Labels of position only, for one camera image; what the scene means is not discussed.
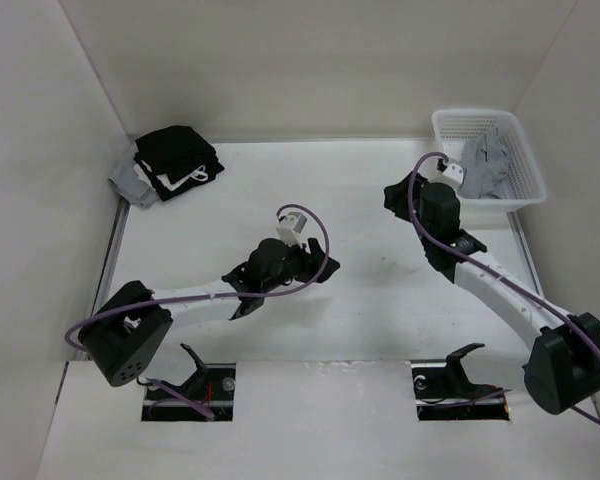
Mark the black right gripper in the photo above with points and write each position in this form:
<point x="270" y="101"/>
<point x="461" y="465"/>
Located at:
<point x="397" y="197"/>

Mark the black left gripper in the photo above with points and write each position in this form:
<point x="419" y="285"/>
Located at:
<point x="313" y="264"/>

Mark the grey tank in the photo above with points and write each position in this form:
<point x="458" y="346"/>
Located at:
<point x="486" y="161"/>
<point x="125" y="182"/>

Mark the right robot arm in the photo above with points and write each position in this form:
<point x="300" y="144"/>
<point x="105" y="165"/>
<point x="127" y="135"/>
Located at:
<point x="563" y="367"/>

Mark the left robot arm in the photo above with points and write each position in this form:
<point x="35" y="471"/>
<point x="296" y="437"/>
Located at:
<point x="141" y="332"/>

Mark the folded white tank top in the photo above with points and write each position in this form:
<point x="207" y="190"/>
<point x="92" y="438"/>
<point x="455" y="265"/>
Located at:
<point x="198" y="175"/>

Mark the folded black tank top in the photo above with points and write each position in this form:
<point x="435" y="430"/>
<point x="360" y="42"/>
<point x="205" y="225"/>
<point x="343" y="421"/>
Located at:
<point x="176" y="151"/>

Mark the folded grey tank top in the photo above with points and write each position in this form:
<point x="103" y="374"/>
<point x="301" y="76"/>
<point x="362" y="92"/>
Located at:
<point x="125" y="182"/>

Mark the white plastic basket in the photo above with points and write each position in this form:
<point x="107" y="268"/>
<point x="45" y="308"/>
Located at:
<point x="524" y="185"/>

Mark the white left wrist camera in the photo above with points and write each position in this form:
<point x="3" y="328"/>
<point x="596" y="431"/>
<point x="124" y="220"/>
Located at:
<point x="290" y="228"/>

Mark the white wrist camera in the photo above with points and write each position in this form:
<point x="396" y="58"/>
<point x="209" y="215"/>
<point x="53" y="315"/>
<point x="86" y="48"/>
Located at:
<point x="449" y="172"/>
<point x="290" y="228"/>

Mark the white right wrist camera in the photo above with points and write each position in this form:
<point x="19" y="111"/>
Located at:
<point x="449" y="172"/>

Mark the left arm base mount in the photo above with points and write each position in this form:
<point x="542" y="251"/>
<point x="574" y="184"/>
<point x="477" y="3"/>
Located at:
<point x="212" y="386"/>

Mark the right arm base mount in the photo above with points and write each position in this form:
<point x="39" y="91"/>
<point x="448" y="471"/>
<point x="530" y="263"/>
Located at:
<point x="444" y="392"/>

